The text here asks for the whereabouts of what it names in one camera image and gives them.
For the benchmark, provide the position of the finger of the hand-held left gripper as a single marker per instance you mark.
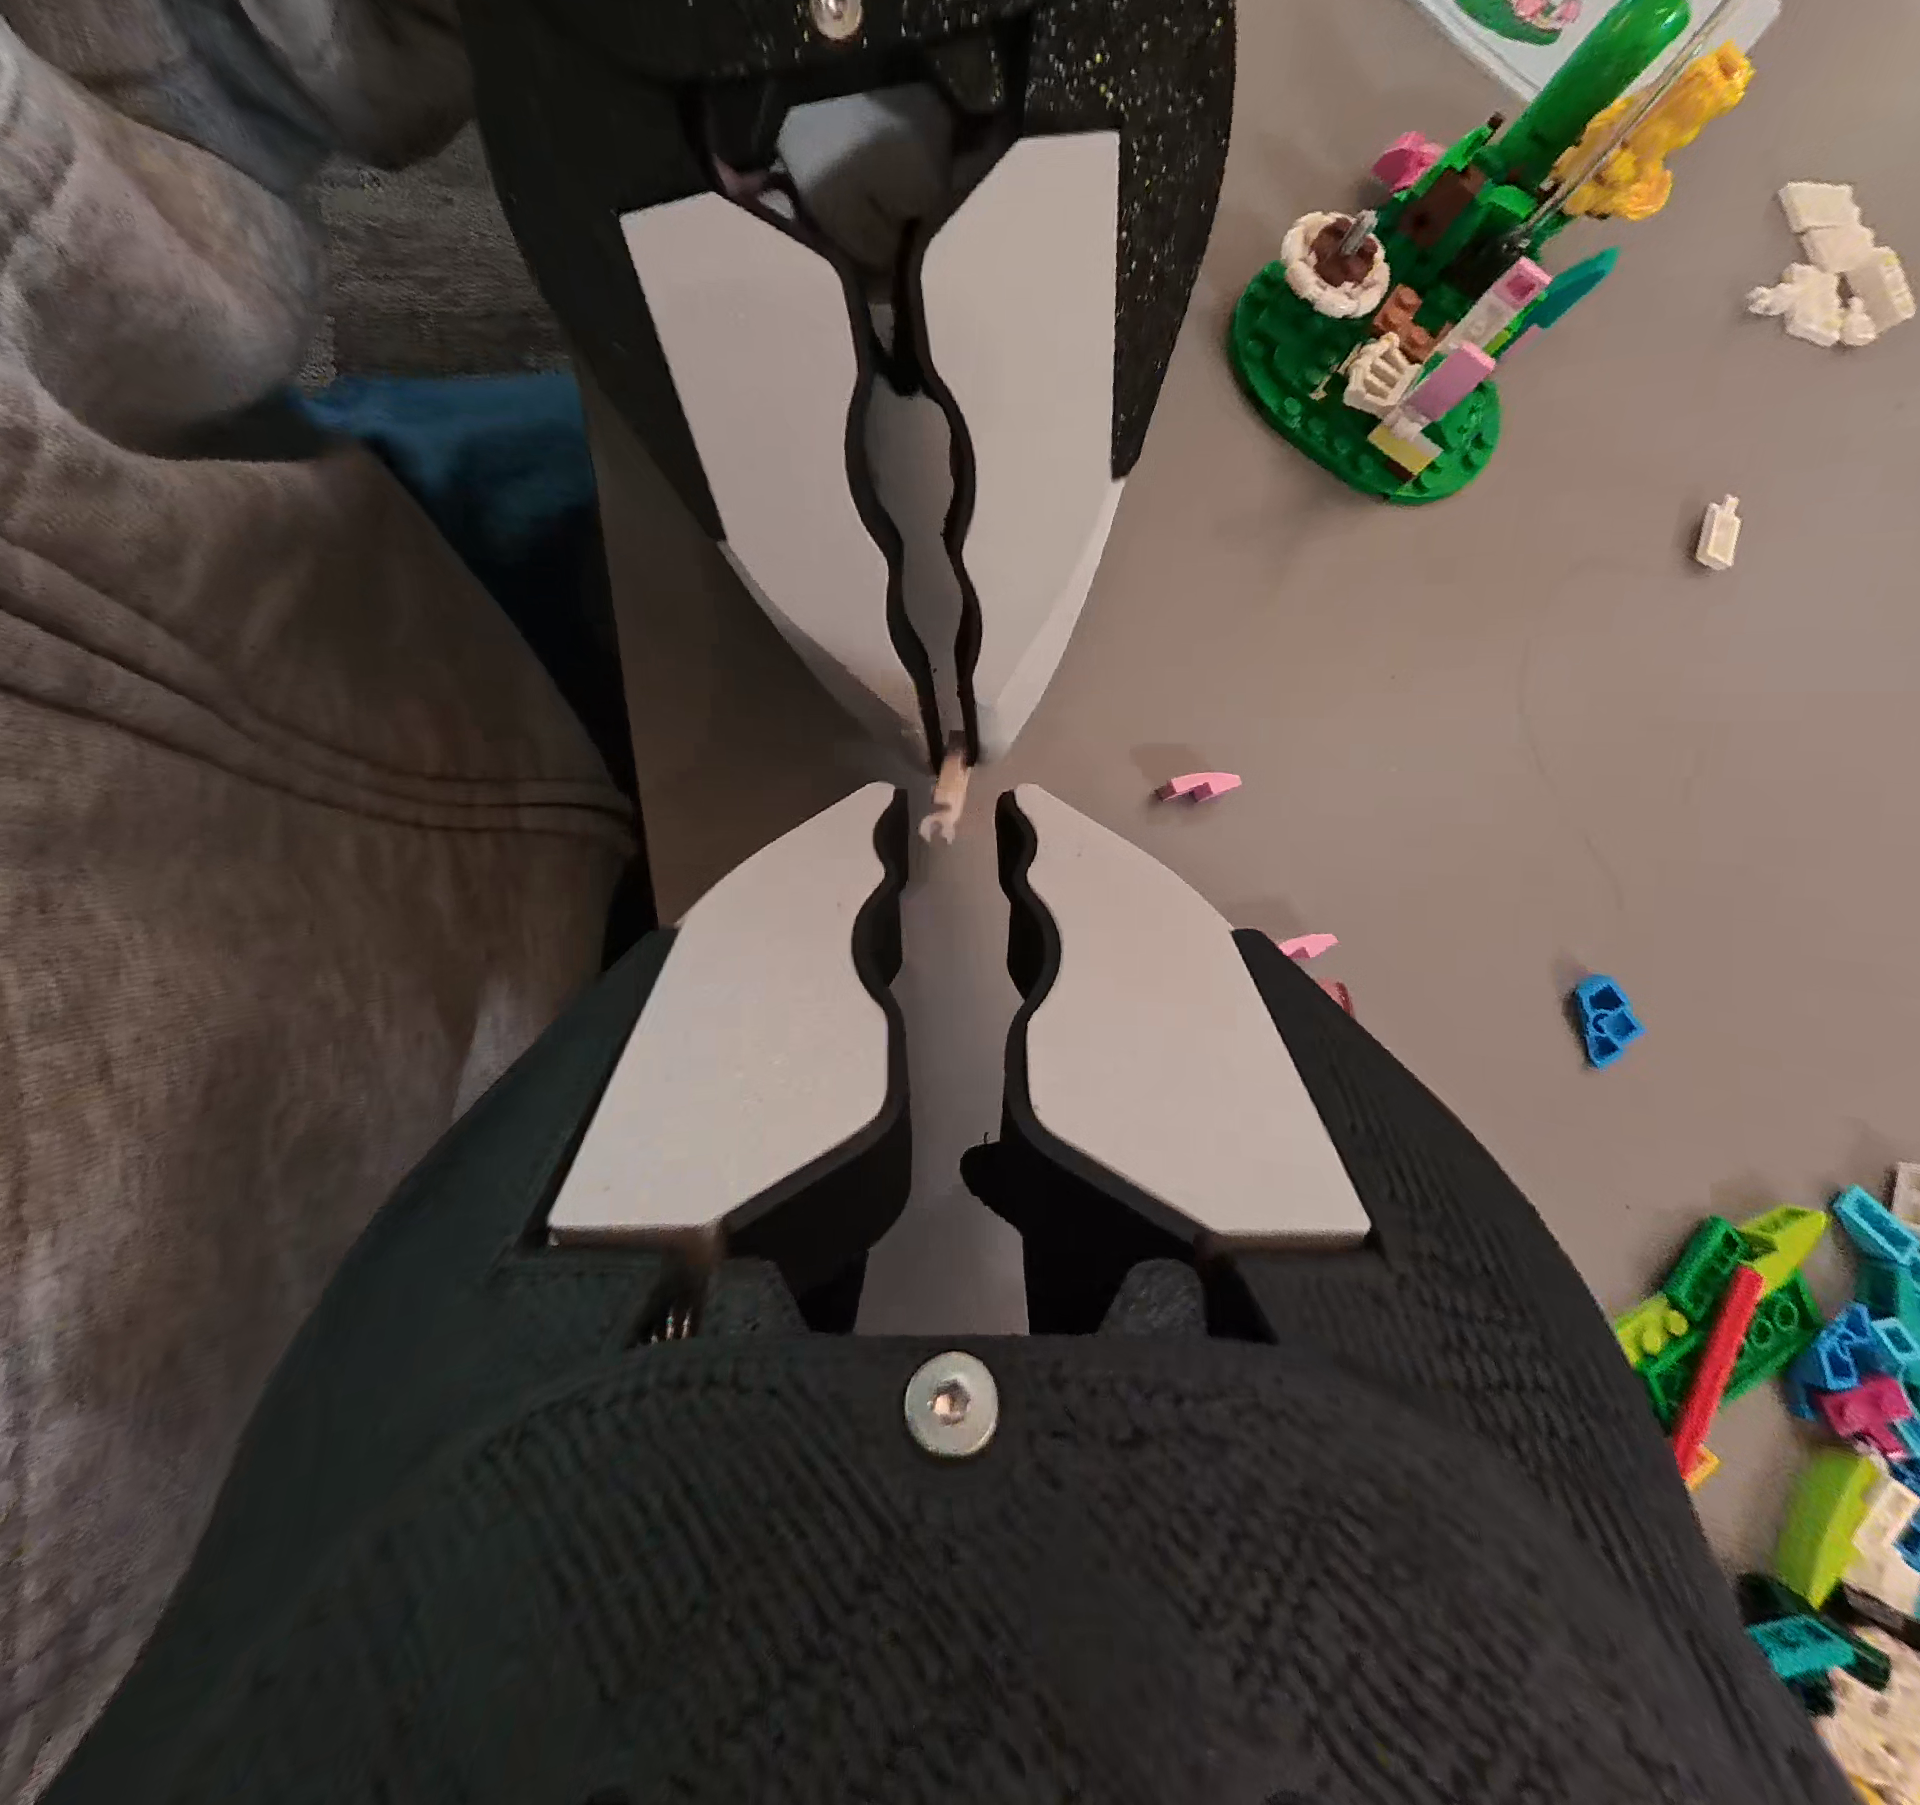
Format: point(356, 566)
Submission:
point(750, 395)
point(1043, 382)

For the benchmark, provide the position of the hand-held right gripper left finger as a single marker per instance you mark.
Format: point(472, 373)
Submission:
point(750, 1054)

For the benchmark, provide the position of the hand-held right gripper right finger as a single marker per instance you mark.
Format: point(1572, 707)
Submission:
point(1169, 1070)

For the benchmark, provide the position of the pink lego plate piece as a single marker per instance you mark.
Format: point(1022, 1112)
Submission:
point(1309, 946)

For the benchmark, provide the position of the pink lego slope piece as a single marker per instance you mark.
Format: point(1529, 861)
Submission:
point(1197, 788)

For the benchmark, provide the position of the white lego clip piece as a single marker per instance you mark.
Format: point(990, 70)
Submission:
point(948, 784)

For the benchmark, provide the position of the white lego hinge piece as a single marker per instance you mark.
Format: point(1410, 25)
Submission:
point(1719, 537)

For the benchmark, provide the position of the pile of colourful lego pieces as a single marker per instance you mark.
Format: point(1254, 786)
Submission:
point(1814, 1355)

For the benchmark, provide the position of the heap of white lego pieces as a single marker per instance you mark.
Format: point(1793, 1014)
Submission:
point(1838, 268)

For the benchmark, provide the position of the person's left forearm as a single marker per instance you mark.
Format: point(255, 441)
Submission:
point(225, 65)

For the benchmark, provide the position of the green lego flower model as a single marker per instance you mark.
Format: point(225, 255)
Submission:
point(1350, 395)

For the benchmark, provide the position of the blue lego wedge piece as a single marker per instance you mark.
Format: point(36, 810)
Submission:
point(1609, 1022)

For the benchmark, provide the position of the person's blue trouser leg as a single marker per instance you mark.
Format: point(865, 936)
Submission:
point(464, 485)

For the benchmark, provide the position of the person's grey hoodie torso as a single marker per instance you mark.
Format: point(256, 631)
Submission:
point(225, 935)

